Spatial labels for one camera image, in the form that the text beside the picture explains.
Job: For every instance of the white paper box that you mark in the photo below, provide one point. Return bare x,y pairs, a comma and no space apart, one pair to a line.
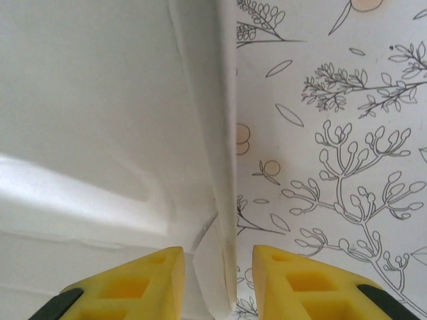
100,100

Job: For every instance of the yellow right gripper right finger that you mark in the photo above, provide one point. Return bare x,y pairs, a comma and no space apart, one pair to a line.
300,293

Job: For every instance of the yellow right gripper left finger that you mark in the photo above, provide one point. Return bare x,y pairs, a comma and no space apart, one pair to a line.
133,293

